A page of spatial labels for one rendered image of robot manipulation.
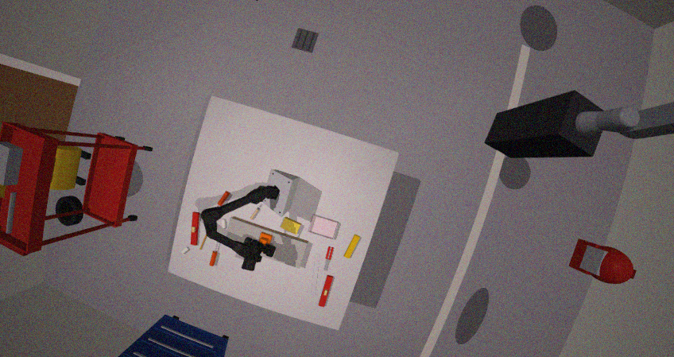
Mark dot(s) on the yellow rectangular bar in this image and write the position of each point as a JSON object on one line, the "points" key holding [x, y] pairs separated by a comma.
{"points": [[351, 247]]}

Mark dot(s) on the pink shallow tray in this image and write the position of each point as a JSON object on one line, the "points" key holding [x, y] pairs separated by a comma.
{"points": [[323, 227]]}

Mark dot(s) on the orange-handled awl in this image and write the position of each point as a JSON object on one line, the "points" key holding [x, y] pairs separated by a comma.
{"points": [[212, 262], [225, 195]]}

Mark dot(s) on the yellow rectangular block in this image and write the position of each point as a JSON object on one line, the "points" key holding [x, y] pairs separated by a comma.
{"points": [[290, 225]]}

